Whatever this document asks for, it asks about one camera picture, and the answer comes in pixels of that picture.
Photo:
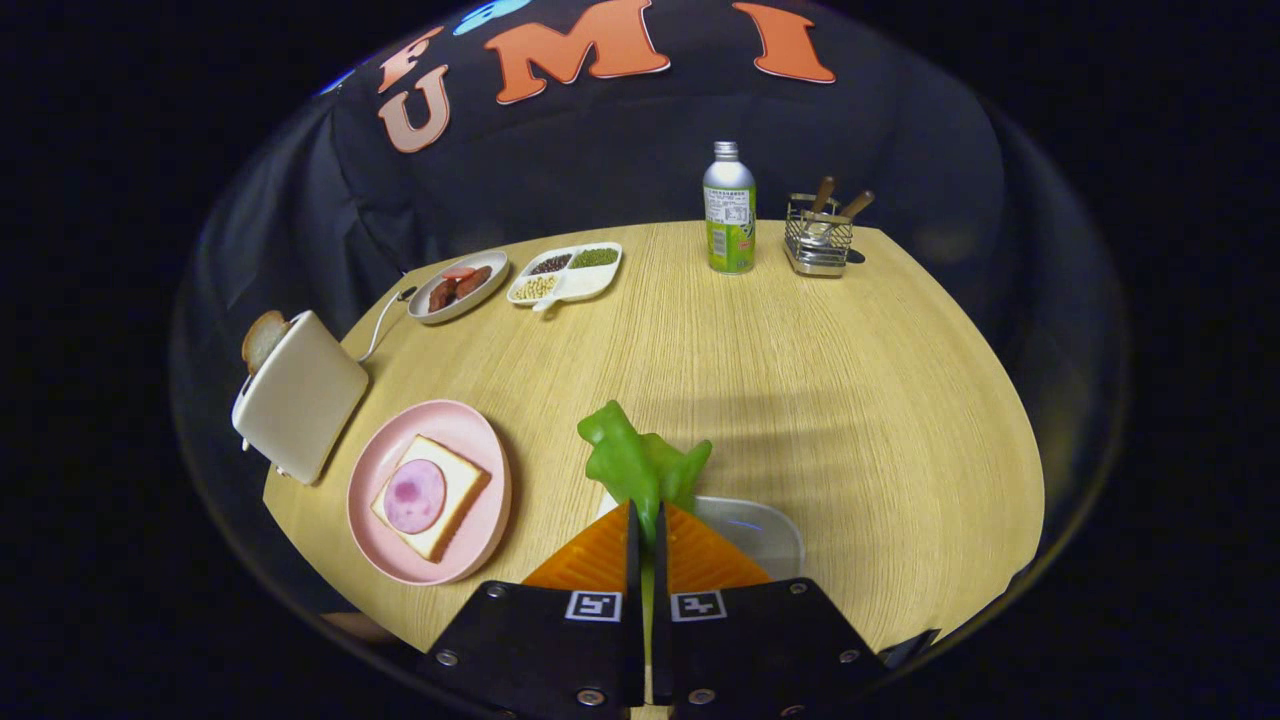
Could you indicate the white divided dish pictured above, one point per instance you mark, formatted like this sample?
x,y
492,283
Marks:
x,y
590,283

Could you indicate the pile of yellow soybeans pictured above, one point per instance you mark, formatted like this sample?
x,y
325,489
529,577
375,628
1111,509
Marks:
x,y
535,288

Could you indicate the white bread slice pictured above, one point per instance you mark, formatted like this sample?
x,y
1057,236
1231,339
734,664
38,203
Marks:
x,y
455,480

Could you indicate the pile of dark beans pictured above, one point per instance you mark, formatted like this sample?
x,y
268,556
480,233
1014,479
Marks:
x,y
550,264

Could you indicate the pink plate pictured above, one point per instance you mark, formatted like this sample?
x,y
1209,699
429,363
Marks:
x,y
450,425

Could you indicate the toasted bread slice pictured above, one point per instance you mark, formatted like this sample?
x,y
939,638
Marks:
x,y
262,338

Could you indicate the pink ham slice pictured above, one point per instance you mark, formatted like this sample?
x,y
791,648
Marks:
x,y
415,495

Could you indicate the round white plate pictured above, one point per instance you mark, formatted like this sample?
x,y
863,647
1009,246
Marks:
x,y
496,263

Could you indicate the white toaster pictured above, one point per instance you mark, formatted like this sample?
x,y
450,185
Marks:
x,y
300,400

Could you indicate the pile of green beans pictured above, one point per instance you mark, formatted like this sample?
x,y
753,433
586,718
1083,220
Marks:
x,y
595,257

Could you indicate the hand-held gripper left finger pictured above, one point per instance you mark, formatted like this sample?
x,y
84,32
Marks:
x,y
634,640

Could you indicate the brown meat strip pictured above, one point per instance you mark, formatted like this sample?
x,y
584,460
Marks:
x,y
475,282
442,296

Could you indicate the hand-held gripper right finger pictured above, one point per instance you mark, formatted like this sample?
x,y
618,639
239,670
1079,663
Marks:
x,y
660,650

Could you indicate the green lettuce leaf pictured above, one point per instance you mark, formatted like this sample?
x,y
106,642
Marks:
x,y
635,465

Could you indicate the red sausage slice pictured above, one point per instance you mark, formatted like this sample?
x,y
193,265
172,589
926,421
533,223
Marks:
x,y
458,272

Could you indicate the black backdrop cloth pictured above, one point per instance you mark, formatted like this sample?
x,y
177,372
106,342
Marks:
x,y
600,150

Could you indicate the silver and green bottle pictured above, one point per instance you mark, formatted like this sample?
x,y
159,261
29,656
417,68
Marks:
x,y
730,220

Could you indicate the white rectangular plate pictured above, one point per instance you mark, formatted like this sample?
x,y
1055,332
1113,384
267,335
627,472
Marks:
x,y
760,530

